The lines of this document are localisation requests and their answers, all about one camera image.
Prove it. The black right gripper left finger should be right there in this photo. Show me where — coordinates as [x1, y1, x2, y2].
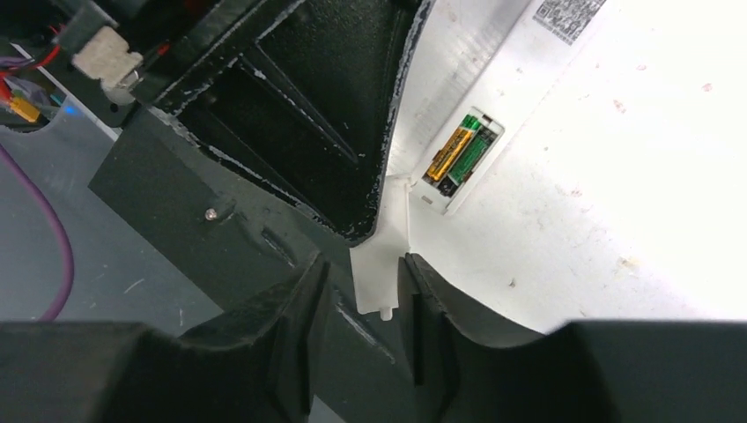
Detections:
[1, 255, 330, 422]

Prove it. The white remote battery cover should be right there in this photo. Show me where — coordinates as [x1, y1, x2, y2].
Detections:
[350, 175, 410, 322]

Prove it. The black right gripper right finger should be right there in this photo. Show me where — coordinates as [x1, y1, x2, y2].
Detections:
[397, 254, 746, 422]

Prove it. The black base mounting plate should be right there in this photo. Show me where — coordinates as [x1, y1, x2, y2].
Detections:
[91, 111, 416, 422]

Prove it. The green black AAA battery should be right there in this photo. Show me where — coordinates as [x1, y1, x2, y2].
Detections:
[447, 115, 497, 187]

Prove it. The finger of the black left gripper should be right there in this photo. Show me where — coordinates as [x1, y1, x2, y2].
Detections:
[134, 1, 433, 242]

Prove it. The white remote control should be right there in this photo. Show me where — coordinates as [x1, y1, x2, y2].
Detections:
[388, 1, 614, 215]

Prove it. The gold AAA battery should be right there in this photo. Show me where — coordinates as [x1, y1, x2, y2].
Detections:
[425, 127, 476, 182]

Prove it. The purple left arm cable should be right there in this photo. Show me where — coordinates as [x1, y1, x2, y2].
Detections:
[0, 143, 77, 323]

